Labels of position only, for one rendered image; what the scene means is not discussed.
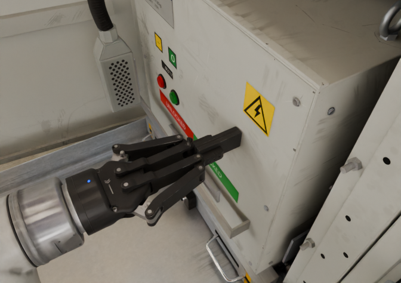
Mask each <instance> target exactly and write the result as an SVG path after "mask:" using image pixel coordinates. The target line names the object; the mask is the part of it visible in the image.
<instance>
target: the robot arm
mask: <svg viewBox="0 0 401 283"><path fill-rule="evenodd" d="M241 138H242V133H241V131H240V130H239V129H238V128H237V127H233V128H231V129H228V130H225V131H223V132H221V133H219V134H216V135H214V136H212V135H207V136H204V137H202V138H199V139H197V140H194V141H193V139H192V138H191V137H187V140H185V139H183V136H182V135H181V134H177V135H173V136H168V137H163V138H159V139H154V140H148V141H143V142H139V143H134V144H114V145H113V146H112V150H113V156H112V159H111V161H109V162H107V163H105V164H104V165H103V166H102V167H101V168H99V169H93V168H90V169H87V170H85V171H82V172H80V173H77V174H75V175H72V176H70V177H68V178H65V181H66V184H63V183H62V182H61V180H60V179H59V178H58V177H52V178H50V179H47V180H44V181H42V182H39V183H37V184H34V185H32V186H29V187H27V188H24V189H22V190H17V191H15V192H14V193H12V194H9V195H5V196H2V197H0V283H41V282H40V279H39V276H38V271H37V267H39V266H41V265H45V264H47V263H49V262H50V261H51V260H54V259H56V258H57V257H60V256H62V255H63V254H66V253H68V252H70V251H72V250H74V249H76V248H78V247H80V246H82V245H83V244H84V242H85V241H84V234H83V233H84V232H86V233H87V235H88V236H90V235H92V234H93V233H96V232H98V231H100V230H102V229H104V228H106V227H109V226H111V225H113V224H114V223H116V222H117V221H118V220H119V219H122V218H131V217H134V216H138V217H140V218H142V219H144V220H146V221H147V224H148V226H151V227H152V226H155V225H156V224H157V222H158V221H159V219H160V217H161V216H162V214H163V213H164V212H165V211H166V210H168V209H169V208H171V207H172V206H173V205H174V204H176V203H177V202H178V201H179V200H181V199H182V198H183V197H185V196H186V195H187V194H188V193H190V192H191V191H192V190H193V189H195V188H196V187H197V186H199V185H200V184H201V183H202V182H204V181H205V166H207V165H209V164H211V163H213V162H215V161H218V160H220V159H221V158H222V157H223V154H224V153H226V152H229V151H231V150H233V149H235V148H237V147H239V146H240V143H241ZM172 183H173V184H172ZM170 184H172V185H171V186H170V187H168V188H166V189H165V190H164V191H163V192H161V193H160V194H159V195H158V196H156V197H155V198H154V199H153V201H152V202H151V201H147V202H146V204H144V203H145V201H146V200H147V198H148V197H149V196H151V195H153V194H155V193H157V192H158V191H159V189H161V188H163V187H165V186H168V185H170ZM143 204H144V205H143Z"/></svg>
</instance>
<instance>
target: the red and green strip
mask: <svg viewBox="0 0 401 283"><path fill-rule="evenodd" d="M159 91H160V97H161V101H162V103H163V104H164V105H165V107H166V108H167V109H168V110H169V112H170V113H171V115H172V116H173V117H174V119H175V120H176V121H177V123H178V124H179V126H180V127H181V128H182V129H183V131H184V132H185V134H186V135H187V136H188V137H191V138H192V139H193V141H194V140H197V139H198V138H197V137H196V136H195V135H194V134H193V132H192V131H191V129H190V128H189V127H188V125H187V124H186V123H185V122H184V120H183V119H182V117H181V116H180V115H179V114H178V112H177V111H176V110H175V109H174V107H173V106H172V104H171V103H170V102H169V100H168V99H167V98H166V97H165V95H164V94H163V92H162V91H161V90H160V89H159ZM209 166H210V167H211V169H212V170H213V172H214V173H215V174H216V176H217V177H218V178H219V179H220V181H221V182H222V184H223V185H224V187H225V188H226V189H227V190H228V192H229V193H230V194H231V196H232V197H233V199H234V200H235V201H236V203H237V201H238V196H239V192H238V191H237V190H236V188H235V187H234V186H233V185H232V183H231V182H230V180H229V179H228V178H227V177H226V175H225V174H224V173H223V172H222V170H221V169H220V167H219V166H218V165H217V163H216V162H213V163H211V164H209Z"/></svg>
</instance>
